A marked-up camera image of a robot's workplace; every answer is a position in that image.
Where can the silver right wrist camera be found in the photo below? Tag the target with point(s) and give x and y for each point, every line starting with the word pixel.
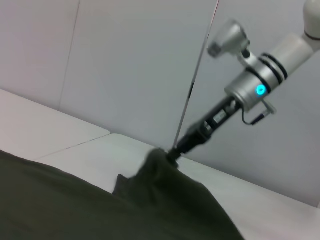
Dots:
pixel 230 38

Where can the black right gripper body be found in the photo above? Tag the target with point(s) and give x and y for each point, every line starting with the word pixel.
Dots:
pixel 207 122

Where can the dark green t-shirt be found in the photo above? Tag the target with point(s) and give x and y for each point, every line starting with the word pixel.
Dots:
pixel 100 205

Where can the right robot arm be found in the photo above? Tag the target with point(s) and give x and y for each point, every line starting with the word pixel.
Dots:
pixel 275 67

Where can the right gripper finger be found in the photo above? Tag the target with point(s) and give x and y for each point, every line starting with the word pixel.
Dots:
pixel 173 157

